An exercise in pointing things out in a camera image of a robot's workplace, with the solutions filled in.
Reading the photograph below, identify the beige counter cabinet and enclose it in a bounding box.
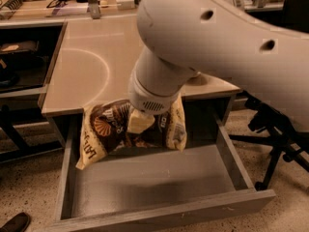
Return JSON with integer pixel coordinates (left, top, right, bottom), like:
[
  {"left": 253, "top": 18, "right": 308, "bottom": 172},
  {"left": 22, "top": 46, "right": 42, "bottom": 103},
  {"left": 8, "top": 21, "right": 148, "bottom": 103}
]
[{"left": 37, "top": 12, "right": 245, "bottom": 147}]

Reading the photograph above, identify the brown chip bag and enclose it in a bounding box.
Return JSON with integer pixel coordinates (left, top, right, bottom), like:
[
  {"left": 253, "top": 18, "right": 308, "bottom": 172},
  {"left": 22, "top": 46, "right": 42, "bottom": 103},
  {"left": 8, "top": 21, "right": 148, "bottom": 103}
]
[{"left": 76, "top": 97, "right": 187, "bottom": 170}]

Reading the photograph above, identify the black office chair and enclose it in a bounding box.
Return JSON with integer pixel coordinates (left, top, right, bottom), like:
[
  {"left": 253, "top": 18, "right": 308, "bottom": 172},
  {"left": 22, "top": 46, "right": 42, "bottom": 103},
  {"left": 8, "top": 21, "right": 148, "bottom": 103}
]
[{"left": 231, "top": 0, "right": 309, "bottom": 190}]

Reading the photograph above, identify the white paper bowl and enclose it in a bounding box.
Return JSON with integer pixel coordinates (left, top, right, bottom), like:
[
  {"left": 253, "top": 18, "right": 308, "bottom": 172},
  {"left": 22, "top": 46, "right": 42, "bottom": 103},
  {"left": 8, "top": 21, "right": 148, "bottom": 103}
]
[{"left": 186, "top": 74, "right": 211, "bottom": 86}]

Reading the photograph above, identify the long back workbench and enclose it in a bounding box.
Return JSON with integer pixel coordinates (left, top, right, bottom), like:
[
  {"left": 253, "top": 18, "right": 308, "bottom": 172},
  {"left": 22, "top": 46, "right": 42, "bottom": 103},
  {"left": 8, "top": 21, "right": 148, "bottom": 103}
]
[{"left": 0, "top": 0, "right": 288, "bottom": 30}]

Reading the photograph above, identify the black coil spring holder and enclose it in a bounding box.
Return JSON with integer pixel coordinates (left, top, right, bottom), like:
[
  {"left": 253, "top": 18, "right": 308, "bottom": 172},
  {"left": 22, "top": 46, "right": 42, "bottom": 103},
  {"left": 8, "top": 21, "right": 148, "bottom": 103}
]
[{"left": 0, "top": 0, "right": 23, "bottom": 20}]

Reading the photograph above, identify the brown shoe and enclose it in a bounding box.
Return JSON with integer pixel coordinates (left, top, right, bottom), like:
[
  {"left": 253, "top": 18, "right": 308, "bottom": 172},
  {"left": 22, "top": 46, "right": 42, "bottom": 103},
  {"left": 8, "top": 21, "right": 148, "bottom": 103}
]
[{"left": 0, "top": 212, "right": 31, "bottom": 232}]

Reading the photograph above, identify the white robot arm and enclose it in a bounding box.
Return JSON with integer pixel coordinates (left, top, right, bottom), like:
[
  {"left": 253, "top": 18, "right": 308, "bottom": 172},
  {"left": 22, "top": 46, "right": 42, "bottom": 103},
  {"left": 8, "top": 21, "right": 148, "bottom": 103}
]
[{"left": 128, "top": 0, "right": 309, "bottom": 132}]

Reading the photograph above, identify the open grey wooden drawer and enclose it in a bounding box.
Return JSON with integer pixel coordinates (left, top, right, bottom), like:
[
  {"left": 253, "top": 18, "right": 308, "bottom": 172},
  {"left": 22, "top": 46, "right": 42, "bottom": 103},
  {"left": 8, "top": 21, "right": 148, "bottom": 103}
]
[{"left": 33, "top": 109, "right": 277, "bottom": 232}]

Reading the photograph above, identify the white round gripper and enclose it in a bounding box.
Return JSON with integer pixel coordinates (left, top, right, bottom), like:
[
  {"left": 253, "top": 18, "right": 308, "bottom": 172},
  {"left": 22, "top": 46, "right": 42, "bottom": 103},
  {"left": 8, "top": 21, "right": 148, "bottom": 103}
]
[{"left": 126, "top": 72, "right": 183, "bottom": 134}]

